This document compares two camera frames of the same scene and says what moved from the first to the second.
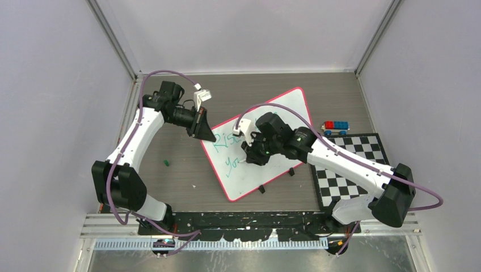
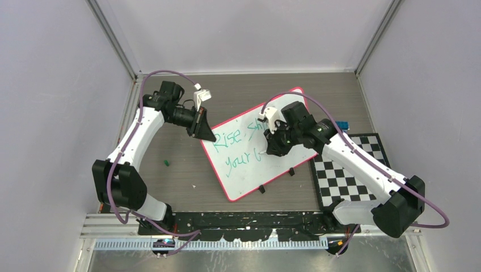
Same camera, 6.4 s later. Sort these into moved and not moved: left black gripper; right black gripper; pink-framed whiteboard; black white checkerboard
Moved: right black gripper
Not moved: black white checkerboard; pink-framed whiteboard; left black gripper
